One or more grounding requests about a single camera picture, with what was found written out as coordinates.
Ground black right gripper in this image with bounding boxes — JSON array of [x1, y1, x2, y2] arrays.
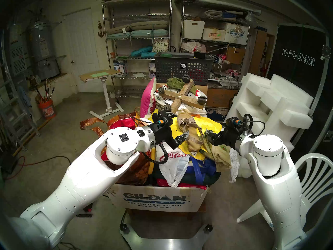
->
[[206, 125, 239, 149]]

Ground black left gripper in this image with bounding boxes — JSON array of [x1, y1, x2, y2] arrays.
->
[[156, 110, 190, 150]]

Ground tan flower strap sandal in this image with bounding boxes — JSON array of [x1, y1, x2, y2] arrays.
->
[[177, 112, 206, 152]]

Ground yellow towel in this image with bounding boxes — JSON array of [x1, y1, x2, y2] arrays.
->
[[147, 109, 223, 161]]

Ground tan green-tipped garden glove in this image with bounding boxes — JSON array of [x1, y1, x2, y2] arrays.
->
[[199, 132, 232, 173]]

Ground blue white patterned cloth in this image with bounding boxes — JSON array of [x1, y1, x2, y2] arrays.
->
[[207, 108, 227, 122]]

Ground wooden cross caster dolly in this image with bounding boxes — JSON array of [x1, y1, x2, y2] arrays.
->
[[157, 75, 207, 113]]

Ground pink white pillow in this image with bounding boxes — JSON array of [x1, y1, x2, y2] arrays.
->
[[140, 77, 157, 118]]

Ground brown wooden chest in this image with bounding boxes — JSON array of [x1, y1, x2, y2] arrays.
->
[[206, 82, 241, 109]]

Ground green knit glove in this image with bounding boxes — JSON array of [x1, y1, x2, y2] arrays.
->
[[166, 77, 198, 95]]

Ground white red-target plastic bag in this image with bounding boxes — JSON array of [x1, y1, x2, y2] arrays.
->
[[156, 140, 191, 188]]

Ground flat brown cardboard box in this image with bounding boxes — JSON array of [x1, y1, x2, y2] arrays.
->
[[156, 82, 209, 96]]

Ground red fabric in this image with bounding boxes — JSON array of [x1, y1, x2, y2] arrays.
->
[[156, 179, 208, 190]]

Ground dark plastic mesh basket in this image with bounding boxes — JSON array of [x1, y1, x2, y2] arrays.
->
[[154, 52, 214, 86]]

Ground white foam packing insert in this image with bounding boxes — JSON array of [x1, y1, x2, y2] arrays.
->
[[224, 72, 314, 178]]

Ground large Gildan activewear carton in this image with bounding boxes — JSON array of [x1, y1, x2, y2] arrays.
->
[[104, 183, 211, 213]]

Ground white overbed table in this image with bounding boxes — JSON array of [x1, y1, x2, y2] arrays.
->
[[79, 69, 125, 120]]

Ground blue white product box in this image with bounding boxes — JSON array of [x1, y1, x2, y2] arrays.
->
[[113, 59, 129, 77]]

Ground pale plastic shelf bag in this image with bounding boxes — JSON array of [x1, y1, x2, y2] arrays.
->
[[182, 41, 207, 54]]

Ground teal blue cushion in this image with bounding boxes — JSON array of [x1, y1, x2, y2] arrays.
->
[[131, 46, 158, 58]]

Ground Hope print pillow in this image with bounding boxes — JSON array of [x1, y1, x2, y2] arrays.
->
[[152, 39, 169, 53]]

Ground orange patterned ribbon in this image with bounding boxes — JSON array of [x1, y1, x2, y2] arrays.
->
[[80, 117, 110, 136]]

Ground mint seat cushion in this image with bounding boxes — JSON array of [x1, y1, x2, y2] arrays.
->
[[107, 29, 169, 39]]

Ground brown wooden cabinet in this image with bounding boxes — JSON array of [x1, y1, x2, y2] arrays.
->
[[248, 29, 275, 78]]

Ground white labelled cardboard box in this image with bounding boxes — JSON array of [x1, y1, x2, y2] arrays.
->
[[202, 28, 226, 42]]

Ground white plastic chair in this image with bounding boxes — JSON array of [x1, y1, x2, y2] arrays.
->
[[236, 153, 333, 232]]

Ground tan seat cushion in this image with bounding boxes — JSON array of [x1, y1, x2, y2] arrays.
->
[[106, 20, 168, 35]]

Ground small white Gildan box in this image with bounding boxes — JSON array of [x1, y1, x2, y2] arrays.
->
[[224, 22, 249, 45]]

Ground white panel door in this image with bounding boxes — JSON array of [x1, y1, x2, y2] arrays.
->
[[62, 8, 100, 92]]

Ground black flight case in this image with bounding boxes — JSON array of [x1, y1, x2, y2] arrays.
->
[[265, 23, 333, 159]]

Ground orange plastic bucket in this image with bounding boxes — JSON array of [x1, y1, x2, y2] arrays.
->
[[39, 99, 56, 120]]

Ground grey water heater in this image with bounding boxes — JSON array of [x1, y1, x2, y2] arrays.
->
[[29, 20, 60, 80]]

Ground aluminium ladder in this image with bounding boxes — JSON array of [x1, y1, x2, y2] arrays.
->
[[0, 31, 41, 151]]

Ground grey furnace unit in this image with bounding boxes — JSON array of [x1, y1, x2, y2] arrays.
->
[[9, 41, 28, 75]]

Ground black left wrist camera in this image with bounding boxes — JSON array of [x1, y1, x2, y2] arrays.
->
[[152, 112, 172, 126]]

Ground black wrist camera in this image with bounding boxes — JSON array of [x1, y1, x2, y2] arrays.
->
[[225, 116, 245, 129], [152, 112, 172, 126]]

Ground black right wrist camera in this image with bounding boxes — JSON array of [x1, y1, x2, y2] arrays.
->
[[225, 116, 245, 129]]

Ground yellow plastic handle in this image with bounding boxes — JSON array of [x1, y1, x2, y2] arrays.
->
[[149, 147, 156, 177]]

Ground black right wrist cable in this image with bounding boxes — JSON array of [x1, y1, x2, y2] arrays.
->
[[242, 114, 266, 136]]

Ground chrome wire shelf rack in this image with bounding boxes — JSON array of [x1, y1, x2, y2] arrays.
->
[[180, 0, 251, 78], [102, 0, 172, 99]]

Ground white handled storage bin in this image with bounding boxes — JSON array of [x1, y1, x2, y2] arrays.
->
[[183, 20, 205, 40]]

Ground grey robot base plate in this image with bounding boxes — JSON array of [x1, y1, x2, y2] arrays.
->
[[120, 217, 214, 250]]

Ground red floor cord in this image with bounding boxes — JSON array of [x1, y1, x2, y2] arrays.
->
[[5, 155, 72, 181]]

